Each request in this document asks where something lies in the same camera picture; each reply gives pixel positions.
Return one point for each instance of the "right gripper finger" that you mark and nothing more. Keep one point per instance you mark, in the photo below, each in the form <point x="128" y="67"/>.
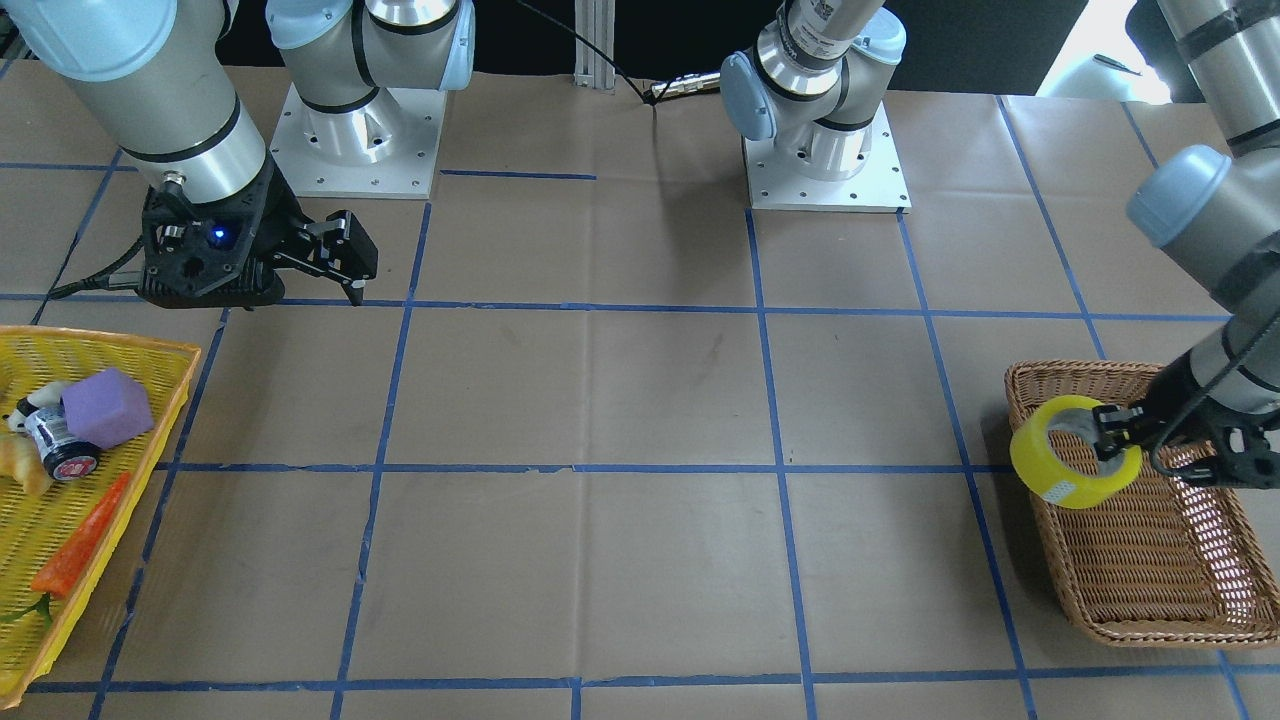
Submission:
<point x="338" y="249"/>

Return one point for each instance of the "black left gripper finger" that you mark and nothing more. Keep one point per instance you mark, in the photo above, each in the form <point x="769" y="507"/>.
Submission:
<point x="1118" y="429"/>

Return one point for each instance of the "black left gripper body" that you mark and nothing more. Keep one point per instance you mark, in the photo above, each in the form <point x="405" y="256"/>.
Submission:
<point x="1172" y="393"/>

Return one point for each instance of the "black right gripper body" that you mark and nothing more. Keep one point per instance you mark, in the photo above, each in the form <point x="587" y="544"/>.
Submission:
<point x="281" y="213"/>

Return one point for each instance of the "yellow tape roll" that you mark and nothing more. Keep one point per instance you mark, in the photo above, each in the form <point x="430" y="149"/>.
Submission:
<point x="1046" y="472"/>

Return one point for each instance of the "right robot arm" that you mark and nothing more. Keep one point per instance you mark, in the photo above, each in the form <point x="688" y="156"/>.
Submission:
<point x="148" y="73"/>

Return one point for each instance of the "brown wicker basket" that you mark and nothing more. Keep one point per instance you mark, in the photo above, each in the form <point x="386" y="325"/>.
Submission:
<point x="1159" y="563"/>

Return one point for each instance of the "purple foam cube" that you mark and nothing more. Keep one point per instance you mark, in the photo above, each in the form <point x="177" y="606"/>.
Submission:
<point x="107" y="409"/>

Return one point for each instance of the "black white plush toy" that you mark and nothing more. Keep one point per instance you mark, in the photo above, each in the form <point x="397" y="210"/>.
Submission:
<point x="49" y="395"/>

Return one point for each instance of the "small drink can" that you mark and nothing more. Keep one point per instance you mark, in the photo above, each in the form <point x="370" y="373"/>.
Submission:
<point x="65" y="456"/>

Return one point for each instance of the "yellow toy croissant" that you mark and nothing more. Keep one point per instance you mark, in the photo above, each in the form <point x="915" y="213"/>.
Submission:
<point x="20" y="461"/>

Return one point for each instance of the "yellow plastic tray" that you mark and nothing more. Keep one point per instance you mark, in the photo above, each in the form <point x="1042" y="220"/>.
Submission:
<point x="35" y="527"/>

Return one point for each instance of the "orange toy carrot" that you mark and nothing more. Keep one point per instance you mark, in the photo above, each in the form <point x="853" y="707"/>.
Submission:
<point x="60" y="574"/>

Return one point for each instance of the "green toy stem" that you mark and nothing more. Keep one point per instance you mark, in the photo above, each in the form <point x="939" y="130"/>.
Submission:
<point x="41" y="608"/>

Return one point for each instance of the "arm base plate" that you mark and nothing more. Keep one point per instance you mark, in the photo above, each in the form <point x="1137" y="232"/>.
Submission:
<point x="386" y="150"/>
<point x="815" y="168"/>

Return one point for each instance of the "metal cable connector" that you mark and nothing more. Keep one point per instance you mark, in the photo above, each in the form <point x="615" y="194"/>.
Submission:
<point x="683" y="86"/>

